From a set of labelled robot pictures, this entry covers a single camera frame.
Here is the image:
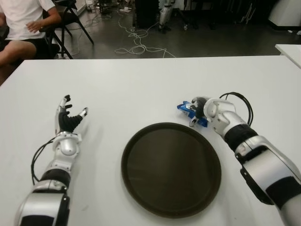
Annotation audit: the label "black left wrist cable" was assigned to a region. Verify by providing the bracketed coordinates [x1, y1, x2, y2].
[31, 137, 57, 186]

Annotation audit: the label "silver humanoid robot legs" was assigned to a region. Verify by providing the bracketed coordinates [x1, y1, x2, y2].
[158, 0, 174, 33]

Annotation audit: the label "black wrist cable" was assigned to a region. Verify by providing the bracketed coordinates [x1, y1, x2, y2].
[218, 92, 253, 125]
[31, 137, 57, 186]

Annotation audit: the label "round dark brown tray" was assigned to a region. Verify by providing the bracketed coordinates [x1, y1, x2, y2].
[121, 121, 222, 219]

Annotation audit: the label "blue Oreo packet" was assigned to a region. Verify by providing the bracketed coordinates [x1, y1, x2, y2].
[176, 100, 209, 129]

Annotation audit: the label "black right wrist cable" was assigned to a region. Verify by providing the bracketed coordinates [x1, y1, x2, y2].
[218, 92, 253, 125]

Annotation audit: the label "seated person white shirt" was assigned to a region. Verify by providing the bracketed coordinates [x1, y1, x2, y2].
[0, 0, 63, 69]

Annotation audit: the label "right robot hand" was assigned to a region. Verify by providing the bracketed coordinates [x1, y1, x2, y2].
[188, 96, 212, 128]

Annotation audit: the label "black cabinet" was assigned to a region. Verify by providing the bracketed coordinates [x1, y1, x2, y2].
[134, 0, 163, 29]

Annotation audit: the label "white rounded cabinet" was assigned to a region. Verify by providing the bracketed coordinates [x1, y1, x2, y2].
[268, 0, 301, 31]

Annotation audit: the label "black folding chair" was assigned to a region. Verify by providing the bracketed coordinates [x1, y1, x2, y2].
[43, 4, 95, 59]

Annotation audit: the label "white side table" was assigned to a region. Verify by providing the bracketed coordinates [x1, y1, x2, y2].
[274, 43, 301, 69]

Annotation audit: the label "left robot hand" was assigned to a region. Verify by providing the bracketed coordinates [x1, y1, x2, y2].
[54, 94, 89, 135]

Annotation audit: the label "white tangled floor cable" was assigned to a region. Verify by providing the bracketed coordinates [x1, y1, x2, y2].
[114, 14, 177, 58]

